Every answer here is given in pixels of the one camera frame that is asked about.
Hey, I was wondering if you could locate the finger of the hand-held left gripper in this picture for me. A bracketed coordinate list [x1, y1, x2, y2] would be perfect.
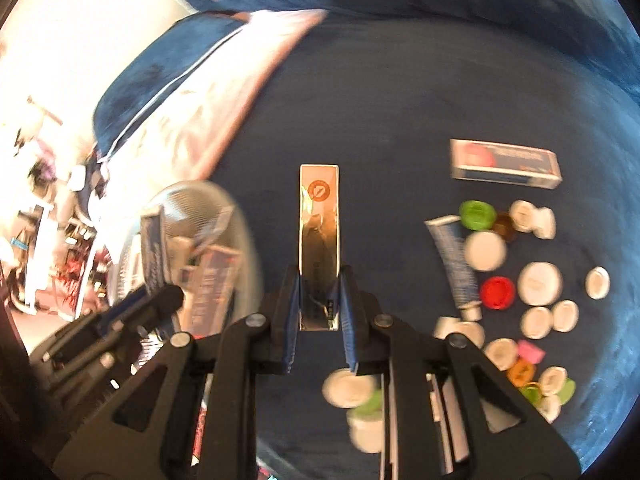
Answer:
[100, 284, 185, 333]

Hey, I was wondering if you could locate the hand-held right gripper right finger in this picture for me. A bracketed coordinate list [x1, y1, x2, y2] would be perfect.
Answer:
[339, 265, 583, 480]

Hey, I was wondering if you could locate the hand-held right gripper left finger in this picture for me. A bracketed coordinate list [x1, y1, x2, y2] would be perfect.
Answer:
[52, 264, 302, 480]

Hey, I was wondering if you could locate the blue ointment carton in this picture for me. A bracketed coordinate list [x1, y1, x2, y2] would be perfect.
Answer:
[450, 138, 563, 191]
[140, 205, 168, 296]
[182, 246, 243, 337]

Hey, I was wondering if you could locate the narrow gold medicine box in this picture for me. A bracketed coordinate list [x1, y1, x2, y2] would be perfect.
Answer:
[298, 164, 342, 332]

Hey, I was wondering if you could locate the clear plastic basket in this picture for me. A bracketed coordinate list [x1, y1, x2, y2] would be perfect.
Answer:
[107, 180, 263, 341]

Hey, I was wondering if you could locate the blue white ointment tube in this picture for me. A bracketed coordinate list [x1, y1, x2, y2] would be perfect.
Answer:
[424, 215, 483, 322]

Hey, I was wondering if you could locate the red bottle cap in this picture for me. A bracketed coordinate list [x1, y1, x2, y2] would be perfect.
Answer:
[480, 276, 516, 309]

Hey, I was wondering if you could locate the orange bottle cap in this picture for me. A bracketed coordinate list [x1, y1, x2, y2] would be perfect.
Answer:
[506, 359, 536, 388]

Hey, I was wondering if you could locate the pink bottle cap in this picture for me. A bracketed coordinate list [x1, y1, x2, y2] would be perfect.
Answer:
[517, 340, 545, 363]

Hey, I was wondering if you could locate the brown bottle cap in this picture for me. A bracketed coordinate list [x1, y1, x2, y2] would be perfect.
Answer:
[492, 212, 518, 243]

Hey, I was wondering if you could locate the pile of white bottle caps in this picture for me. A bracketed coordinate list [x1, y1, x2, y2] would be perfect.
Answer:
[320, 200, 612, 453]

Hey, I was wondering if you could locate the blue pillow with white piping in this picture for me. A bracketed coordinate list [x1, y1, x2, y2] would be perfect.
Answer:
[92, 11, 253, 163]

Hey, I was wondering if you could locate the pink white printed cloth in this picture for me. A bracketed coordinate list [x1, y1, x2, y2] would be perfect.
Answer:
[145, 9, 328, 178]

